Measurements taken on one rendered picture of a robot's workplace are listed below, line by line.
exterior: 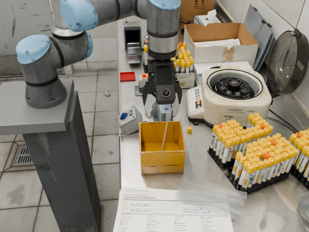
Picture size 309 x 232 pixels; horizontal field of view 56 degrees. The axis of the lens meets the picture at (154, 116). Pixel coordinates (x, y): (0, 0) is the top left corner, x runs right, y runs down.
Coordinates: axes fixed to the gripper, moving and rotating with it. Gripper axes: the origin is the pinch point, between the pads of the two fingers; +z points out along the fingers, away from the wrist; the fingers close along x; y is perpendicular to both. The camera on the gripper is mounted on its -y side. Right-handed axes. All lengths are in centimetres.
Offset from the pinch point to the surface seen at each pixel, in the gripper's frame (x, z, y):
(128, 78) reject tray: 11, 17, 48
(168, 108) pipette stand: -3.2, 7.7, 12.9
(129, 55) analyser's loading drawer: 10, 14, 63
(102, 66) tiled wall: 45, 101, 205
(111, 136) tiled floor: 30, 105, 104
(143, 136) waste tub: 5.4, 13.8, 6.2
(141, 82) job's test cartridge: 5.3, 11.7, 35.6
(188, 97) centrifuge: -12.8, 14.1, 27.5
